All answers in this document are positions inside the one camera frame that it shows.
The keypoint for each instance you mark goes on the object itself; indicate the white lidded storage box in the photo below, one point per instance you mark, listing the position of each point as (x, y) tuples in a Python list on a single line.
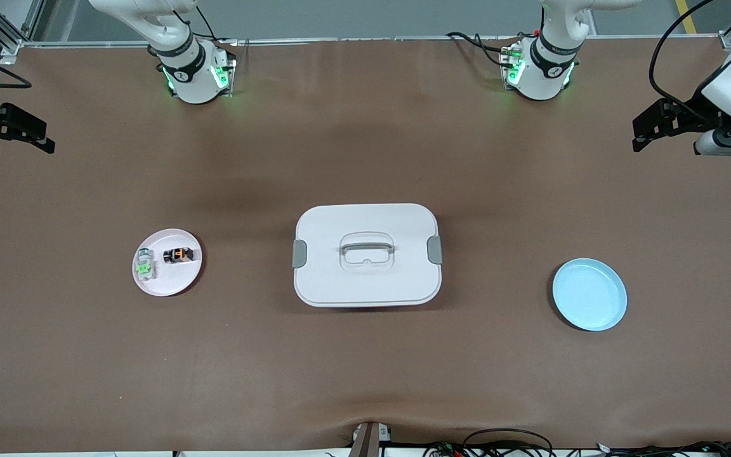
[(365, 279)]

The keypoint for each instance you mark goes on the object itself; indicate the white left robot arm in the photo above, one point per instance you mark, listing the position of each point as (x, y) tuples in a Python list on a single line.
[(546, 79)]

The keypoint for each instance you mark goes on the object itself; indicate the metal mount bracket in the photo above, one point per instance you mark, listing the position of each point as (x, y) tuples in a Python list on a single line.
[(365, 441)]

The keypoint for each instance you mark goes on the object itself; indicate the pink round plate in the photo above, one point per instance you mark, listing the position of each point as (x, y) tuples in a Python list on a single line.
[(178, 279)]

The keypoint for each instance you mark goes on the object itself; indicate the light blue round plate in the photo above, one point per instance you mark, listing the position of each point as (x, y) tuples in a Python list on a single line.
[(591, 295)]

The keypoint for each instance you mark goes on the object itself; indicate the brown table mat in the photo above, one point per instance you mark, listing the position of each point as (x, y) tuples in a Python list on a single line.
[(365, 368)]

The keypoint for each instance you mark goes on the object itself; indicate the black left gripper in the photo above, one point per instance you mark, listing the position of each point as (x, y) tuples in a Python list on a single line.
[(691, 112)]

